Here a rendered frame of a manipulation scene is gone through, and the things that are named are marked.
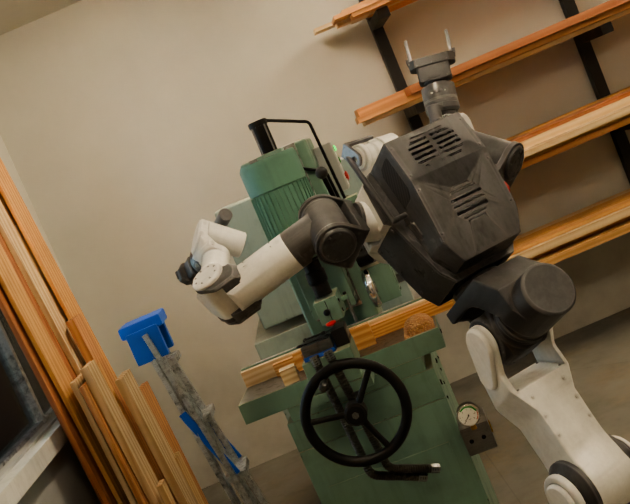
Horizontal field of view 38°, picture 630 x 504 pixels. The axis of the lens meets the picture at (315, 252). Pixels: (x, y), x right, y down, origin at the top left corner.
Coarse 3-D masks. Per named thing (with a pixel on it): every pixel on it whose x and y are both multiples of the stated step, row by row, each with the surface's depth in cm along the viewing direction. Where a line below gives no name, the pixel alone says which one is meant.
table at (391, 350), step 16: (384, 336) 263; (400, 336) 254; (416, 336) 248; (432, 336) 247; (368, 352) 251; (384, 352) 249; (400, 352) 249; (416, 352) 248; (256, 384) 271; (272, 384) 262; (304, 384) 252; (352, 384) 241; (368, 384) 241; (256, 400) 254; (272, 400) 253; (288, 400) 253; (320, 400) 242; (256, 416) 254
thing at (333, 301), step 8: (336, 288) 271; (328, 296) 262; (336, 296) 261; (320, 304) 260; (328, 304) 260; (336, 304) 260; (344, 304) 272; (320, 312) 261; (336, 312) 260; (344, 312) 264; (320, 320) 261; (328, 320) 261; (336, 320) 265
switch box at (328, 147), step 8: (328, 144) 286; (320, 152) 286; (328, 152) 286; (320, 160) 287; (336, 160) 286; (328, 168) 287; (336, 168) 287; (336, 176) 287; (344, 176) 287; (336, 184) 287; (344, 184) 287
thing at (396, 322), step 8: (424, 304) 262; (432, 304) 262; (448, 304) 262; (408, 312) 263; (416, 312) 263; (424, 312) 262; (432, 312) 262; (440, 312) 262; (384, 320) 264; (392, 320) 263; (400, 320) 263; (376, 328) 264; (384, 328) 264; (392, 328) 264; (400, 328) 264; (376, 336) 264; (288, 360) 267; (296, 368) 267
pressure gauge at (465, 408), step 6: (468, 402) 244; (462, 408) 243; (468, 408) 243; (474, 408) 243; (456, 414) 246; (462, 414) 243; (474, 414) 243; (462, 420) 244; (468, 420) 243; (474, 420) 243; (468, 426) 243; (474, 426) 246
